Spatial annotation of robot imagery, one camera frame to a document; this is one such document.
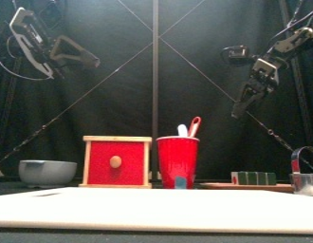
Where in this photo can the red wooden drawer box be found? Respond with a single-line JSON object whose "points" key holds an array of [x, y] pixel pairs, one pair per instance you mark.
{"points": [[115, 161]]}

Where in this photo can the pale plastic utensil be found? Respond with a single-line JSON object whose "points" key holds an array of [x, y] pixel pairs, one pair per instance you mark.
{"points": [[181, 130]]}

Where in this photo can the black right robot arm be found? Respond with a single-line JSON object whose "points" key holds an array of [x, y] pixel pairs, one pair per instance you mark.
{"points": [[299, 36]]}

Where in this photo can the red plastic cup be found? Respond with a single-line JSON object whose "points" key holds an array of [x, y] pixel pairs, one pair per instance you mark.
{"points": [[177, 158]]}

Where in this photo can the grey bowl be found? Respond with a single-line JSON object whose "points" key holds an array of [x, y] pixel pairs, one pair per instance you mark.
{"points": [[45, 172]]}

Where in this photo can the brown wooden board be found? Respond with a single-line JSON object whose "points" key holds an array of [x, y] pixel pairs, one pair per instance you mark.
{"points": [[246, 187]]}

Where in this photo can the white cutting board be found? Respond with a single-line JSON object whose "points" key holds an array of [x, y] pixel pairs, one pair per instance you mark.
{"points": [[161, 209]]}

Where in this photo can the grey vertical frame pole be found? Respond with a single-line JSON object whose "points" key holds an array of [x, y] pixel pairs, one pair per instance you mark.
{"points": [[155, 79]]}

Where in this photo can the small blue block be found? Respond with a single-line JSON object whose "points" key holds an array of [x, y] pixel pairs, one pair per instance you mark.
{"points": [[180, 183]]}

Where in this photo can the red plastic utensil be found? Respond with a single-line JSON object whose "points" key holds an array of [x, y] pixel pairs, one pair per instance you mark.
{"points": [[195, 126]]}

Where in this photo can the small metal measuring cup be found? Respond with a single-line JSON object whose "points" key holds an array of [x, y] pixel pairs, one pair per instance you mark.
{"points": [[305, 183]]}

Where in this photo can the green toy sushi roll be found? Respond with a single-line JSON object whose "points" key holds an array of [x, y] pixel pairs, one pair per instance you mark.
{"points": [[255, 178]]}

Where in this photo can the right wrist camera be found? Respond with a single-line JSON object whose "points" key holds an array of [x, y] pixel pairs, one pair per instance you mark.
{"points": [[236, 55]]}

